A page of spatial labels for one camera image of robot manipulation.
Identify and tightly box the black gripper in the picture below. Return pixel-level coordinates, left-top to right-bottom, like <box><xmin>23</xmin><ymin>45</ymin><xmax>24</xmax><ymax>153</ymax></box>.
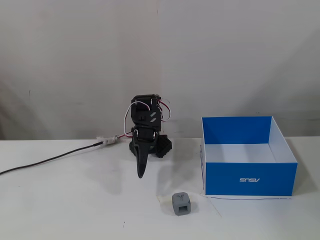
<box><xmin>131</xmin><ymin>125</ymin><xmax>161</xmax><ymax>179</ymax></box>

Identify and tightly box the gray cube block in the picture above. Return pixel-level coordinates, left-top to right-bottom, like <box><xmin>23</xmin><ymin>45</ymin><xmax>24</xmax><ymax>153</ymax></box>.
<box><xmin>171</xmin><ymin>191</ymin><xmax>192</xmax><ymax>217</ymax></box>

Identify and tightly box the blue and white cardboard box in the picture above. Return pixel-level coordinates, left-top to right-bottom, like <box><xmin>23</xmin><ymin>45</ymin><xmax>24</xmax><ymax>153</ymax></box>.
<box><xmin>199</xmin><ymin>115</ymin><xmax>299</xmax><ymax>197</ymax></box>

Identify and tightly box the black ribbed table clamp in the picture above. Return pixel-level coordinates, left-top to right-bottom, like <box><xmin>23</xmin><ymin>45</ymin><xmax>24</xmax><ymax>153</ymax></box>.
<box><xmin>155</xmin><ymin>134</ymin><xmax>174</xmax><ymax>159</ymax></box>

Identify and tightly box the white taped cable connector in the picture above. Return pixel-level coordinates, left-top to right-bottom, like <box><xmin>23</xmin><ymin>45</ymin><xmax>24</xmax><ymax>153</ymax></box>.
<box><xmin>95</xmin><ymin>134</ymin><xmax>120</xmax><ymax>146</ymax></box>

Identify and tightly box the red and white servo wire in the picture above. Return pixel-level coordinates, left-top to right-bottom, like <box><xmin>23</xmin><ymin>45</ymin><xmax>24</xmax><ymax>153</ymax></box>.
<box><xmin>156</xmin><ymin>97</ymin><xmax>174</xmax><ymax>124</ymax></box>

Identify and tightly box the black power cable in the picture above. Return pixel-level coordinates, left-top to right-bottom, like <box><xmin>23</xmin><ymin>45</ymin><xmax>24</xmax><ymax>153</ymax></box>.
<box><xmin>0</xmin><ymin>141</ymin><xmax>104</xmax><ymax>176</ymax></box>

